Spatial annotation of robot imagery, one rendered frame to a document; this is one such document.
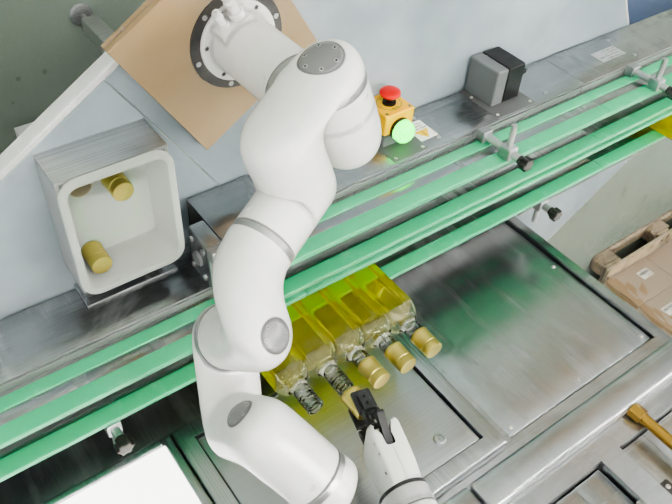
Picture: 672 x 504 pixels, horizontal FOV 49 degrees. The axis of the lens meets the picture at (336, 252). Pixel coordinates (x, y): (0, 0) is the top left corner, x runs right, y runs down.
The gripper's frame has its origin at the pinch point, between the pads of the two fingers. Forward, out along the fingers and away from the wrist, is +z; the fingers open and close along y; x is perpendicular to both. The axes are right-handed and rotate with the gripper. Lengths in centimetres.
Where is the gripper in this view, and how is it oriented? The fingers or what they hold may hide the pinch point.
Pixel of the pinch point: (362, 409)
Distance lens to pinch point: 119.4
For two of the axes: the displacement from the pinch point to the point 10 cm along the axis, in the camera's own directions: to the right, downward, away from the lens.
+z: -3.6, -6.6, 6.5
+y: 0.6, -7.2, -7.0
